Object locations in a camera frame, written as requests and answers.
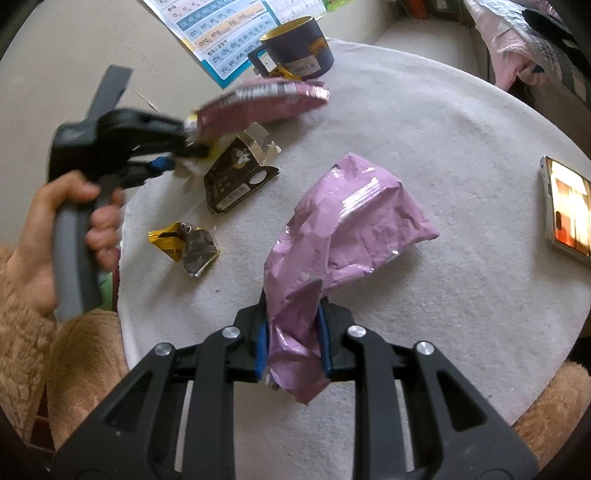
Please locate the smartphone with lit screen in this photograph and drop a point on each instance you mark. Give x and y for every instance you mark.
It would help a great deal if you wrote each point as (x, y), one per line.
(567, 209)

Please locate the yellow foil candy wrapper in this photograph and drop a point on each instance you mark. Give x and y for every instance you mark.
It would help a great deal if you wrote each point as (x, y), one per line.
(194, 248)

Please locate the yellow candy wrapper by mug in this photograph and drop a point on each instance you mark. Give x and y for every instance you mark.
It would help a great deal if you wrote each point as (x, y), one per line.
(281, 72)

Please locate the yellow white paper packet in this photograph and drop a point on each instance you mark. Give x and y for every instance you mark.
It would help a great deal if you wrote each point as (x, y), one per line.
(188, 167)

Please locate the pink snack packet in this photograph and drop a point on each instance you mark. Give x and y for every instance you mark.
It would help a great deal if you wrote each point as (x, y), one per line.
(261, 101)

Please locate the person's left hand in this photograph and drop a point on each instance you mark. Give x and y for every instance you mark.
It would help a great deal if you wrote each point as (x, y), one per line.
(30, 267)

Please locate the pink bedding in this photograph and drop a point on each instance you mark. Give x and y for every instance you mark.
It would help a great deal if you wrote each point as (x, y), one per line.
(518, 52)

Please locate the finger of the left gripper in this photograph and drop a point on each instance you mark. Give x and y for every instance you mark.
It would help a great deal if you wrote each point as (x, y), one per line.
(136, 173)
(188, 149)

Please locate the green red trash bin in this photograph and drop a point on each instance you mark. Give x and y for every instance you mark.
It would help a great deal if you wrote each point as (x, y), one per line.
(109, 287)

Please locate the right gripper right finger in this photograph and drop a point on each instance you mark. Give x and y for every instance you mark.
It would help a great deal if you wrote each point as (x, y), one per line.
(416, 415)

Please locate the pink snack bag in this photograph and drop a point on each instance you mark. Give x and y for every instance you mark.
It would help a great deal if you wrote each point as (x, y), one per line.
(354, 220)

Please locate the white table cloth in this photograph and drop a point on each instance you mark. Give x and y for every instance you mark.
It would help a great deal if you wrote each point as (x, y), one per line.
(419, 181)

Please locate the dark brown small box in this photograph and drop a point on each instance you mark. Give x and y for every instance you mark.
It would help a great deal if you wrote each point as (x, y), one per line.
(244, 167)

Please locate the dark blue yellow mug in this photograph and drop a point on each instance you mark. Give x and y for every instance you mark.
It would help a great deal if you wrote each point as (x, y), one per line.
(299, 45)

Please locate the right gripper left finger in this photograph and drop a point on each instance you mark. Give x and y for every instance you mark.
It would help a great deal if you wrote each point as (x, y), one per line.
(173, 414)

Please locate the beige fluffy sleeve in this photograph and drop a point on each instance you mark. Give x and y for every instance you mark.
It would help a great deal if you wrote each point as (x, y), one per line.
(77, 364)

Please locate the colourful wall poster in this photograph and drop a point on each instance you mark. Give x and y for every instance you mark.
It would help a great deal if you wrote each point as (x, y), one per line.
(220, 33)

